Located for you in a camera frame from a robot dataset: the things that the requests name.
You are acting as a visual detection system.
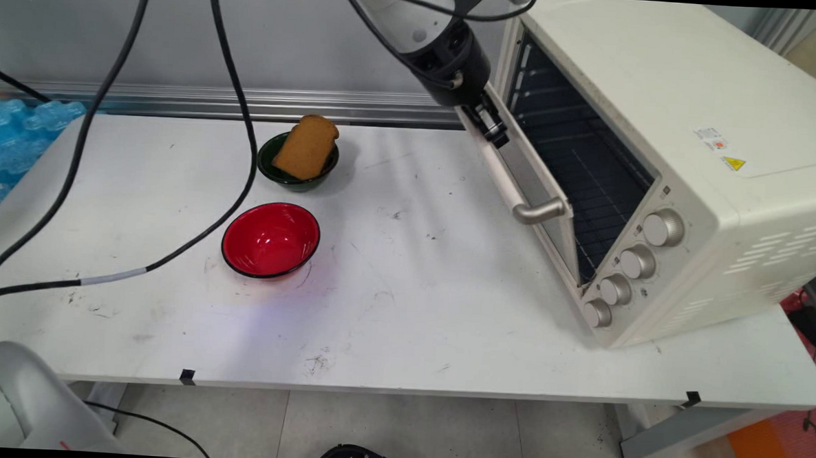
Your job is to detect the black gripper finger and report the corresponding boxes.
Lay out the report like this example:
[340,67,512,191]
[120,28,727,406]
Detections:
[461,100,504,146]
[479,88,512,150]

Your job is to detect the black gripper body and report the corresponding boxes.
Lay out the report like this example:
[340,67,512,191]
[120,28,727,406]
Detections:
[398,17,495,111]

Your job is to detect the oven door with bar handle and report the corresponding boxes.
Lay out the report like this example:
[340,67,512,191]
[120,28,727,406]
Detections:
[447,85,591,287]

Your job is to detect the brown toast slice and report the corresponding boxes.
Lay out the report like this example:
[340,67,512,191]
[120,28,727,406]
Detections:
[271,113,341,182]

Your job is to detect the large silver oven knob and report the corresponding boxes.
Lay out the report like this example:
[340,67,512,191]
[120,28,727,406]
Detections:
[642,208,687,249]

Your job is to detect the cream toaster oven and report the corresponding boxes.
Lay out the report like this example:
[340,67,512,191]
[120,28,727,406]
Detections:
[483,0,816,359]

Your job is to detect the dark green bowl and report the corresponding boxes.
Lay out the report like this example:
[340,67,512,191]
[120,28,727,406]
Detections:
[255,130,341,195]

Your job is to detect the white label sticker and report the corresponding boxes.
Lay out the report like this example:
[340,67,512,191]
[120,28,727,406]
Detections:
[693,126,731,152]

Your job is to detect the red bowl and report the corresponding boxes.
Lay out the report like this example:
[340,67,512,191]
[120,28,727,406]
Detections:
[220,199,323,282]

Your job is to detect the grey metal table leg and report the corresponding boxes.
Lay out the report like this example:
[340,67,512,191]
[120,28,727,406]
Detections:
[610,403,776,458]
[82,381,128,437]

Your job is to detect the red object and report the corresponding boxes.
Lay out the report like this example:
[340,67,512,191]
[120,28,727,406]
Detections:
[773,287,816,458]

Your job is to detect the black object on floor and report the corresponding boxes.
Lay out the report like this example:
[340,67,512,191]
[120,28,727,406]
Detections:
[313,442,400,458]

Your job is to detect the orange box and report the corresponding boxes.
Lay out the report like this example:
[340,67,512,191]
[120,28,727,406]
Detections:
[724,415,805,458]

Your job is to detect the blue water bottle pack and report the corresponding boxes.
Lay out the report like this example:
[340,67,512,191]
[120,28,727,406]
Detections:
[0,97,87,217]

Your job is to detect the grey rounded machine housing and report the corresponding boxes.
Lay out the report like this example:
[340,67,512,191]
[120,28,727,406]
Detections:
[0,340,128,455]

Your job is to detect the wire oven rack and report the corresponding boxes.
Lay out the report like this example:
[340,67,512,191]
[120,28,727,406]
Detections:
[501,35,665,287]

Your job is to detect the aluminium rail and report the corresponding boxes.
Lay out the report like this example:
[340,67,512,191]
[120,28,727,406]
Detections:
[0,75,464,131]

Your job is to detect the black cable with white tape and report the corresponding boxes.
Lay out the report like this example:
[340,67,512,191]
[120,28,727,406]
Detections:
[0,0,266,311]

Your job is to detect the thick black cable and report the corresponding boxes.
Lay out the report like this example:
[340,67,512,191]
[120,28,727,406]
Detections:
[0,0,155,291]

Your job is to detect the thin black cable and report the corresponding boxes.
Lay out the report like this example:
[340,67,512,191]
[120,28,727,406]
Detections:
[0,68,52,103]

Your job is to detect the black floor cable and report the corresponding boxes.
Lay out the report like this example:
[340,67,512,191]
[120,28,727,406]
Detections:
[81,400,214,458]

